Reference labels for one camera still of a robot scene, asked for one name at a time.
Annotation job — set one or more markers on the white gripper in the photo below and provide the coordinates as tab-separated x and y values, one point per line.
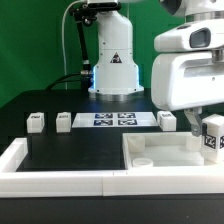
187	80

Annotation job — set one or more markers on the white square table top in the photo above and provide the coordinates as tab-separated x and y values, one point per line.
166	149

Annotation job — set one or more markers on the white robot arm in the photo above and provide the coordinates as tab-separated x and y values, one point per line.
116	74

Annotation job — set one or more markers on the white u-shaped obstacle fence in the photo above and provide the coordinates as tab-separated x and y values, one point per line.
153	181

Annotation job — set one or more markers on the white marker tag sheet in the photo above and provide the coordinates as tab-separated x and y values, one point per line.
114	119

